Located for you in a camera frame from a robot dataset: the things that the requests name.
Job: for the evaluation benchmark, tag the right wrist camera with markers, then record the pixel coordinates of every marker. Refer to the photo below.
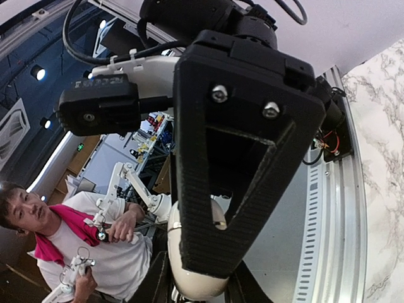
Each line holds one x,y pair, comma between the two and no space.
106,105

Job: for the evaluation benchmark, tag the white earbuds charging case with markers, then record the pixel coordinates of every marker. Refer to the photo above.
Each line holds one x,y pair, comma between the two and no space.
194,236

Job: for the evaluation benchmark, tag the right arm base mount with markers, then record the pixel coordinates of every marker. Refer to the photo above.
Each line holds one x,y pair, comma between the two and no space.
333,137

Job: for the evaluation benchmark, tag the person in white shirt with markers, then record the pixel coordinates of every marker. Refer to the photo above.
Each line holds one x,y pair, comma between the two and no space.
121,262

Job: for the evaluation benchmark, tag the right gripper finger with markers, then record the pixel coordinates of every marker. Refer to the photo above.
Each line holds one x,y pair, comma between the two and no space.
244,119

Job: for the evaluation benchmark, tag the aluminium front rail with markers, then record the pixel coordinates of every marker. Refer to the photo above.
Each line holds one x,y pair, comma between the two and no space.
314,247

